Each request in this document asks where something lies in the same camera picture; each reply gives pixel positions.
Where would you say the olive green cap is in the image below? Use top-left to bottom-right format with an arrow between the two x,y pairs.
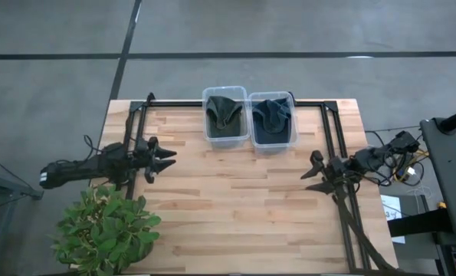
205,95 -> 244,139

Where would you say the white printed paper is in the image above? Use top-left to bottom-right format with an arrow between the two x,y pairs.
380,194 -> 407,245

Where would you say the yellow cable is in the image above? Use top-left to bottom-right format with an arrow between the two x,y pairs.
398,149 -> 431,181

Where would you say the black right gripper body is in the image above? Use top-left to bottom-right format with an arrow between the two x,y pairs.
325,156 -> 352,184

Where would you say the black table frame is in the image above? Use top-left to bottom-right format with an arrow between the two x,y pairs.
123,91 -> 399,276

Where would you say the dark blue cap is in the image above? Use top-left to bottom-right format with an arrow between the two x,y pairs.
251,98 -> 292,146

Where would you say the grey metal stand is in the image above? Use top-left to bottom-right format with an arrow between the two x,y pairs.
0,153 -> 44,276

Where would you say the black cable bundle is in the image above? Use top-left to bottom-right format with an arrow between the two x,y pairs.
365,130 -> 443,189

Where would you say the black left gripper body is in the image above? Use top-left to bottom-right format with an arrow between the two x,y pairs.
133,136 -> 160,184

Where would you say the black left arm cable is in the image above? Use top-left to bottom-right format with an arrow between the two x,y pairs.
82,133 -> 110,154

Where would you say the clear plastic bin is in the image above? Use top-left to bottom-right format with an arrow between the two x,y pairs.
248,90 -> 300,155
202,85 -> 251,150

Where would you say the grey side table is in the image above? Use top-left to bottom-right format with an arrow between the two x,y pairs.
420,117 -> 456,241

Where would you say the green leafy potted plant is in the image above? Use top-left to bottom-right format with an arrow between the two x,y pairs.
51,184 -> 162,276

